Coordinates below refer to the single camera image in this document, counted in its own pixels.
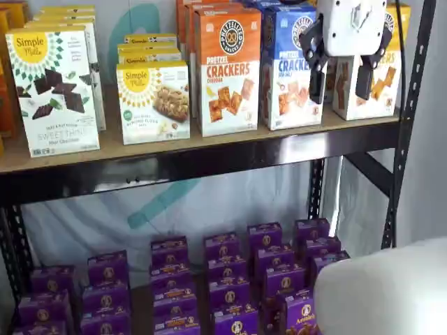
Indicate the black metal shelf rack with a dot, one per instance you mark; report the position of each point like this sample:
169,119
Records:
209,164

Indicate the orange brown snack box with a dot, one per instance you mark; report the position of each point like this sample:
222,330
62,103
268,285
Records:
14,14
7,70

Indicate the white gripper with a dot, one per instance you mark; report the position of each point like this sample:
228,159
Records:
349,31

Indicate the wooden shelf board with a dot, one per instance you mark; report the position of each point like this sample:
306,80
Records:
141,307
139,151

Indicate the Simple Mills almond bars box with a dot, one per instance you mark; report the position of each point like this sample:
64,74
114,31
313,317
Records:
150,56
153,104
150,40

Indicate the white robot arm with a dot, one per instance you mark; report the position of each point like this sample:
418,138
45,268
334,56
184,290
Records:
384,286

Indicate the yellow mustard pretzel crackers box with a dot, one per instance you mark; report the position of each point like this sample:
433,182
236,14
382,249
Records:
384,97

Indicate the blue white pretzel crackers box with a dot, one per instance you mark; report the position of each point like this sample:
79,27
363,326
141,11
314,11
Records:
265,3
286,87

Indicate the Simple Mills sweet thins box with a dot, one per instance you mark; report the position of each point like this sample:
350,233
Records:
52,104
94,52
63,17
66,9

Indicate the purple Annie's snack box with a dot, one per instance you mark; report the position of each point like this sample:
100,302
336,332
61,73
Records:
106,300
173,291
228,291
312,228
225,267
43,307
300,314
104,326
324,263
235,322
221,244
264,235
176,308
274,256
38,328
284,279
170,272
169,249
178,326
52,279
323,246
108,267

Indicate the white sheet with teal logo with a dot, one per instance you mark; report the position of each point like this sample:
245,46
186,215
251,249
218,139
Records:
104,216

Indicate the orange cheddar pretzel crackers box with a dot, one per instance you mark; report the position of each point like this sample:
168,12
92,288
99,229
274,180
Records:
179,24
227,87

